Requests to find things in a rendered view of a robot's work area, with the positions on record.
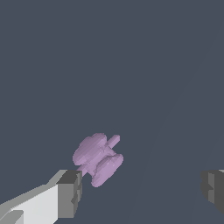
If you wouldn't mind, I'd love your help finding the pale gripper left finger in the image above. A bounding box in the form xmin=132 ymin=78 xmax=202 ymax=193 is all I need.
xmin=0 ymin=169 xmax=83 ymax=224

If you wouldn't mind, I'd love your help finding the purple spool-shaped object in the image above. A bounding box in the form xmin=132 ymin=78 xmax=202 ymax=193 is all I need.
xmin=72 ymin=132 xmax=124 ymax=188

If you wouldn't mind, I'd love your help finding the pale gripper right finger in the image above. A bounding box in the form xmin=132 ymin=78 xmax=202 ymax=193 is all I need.
xmin=199 ymin=169 xmax=224 ymax=215

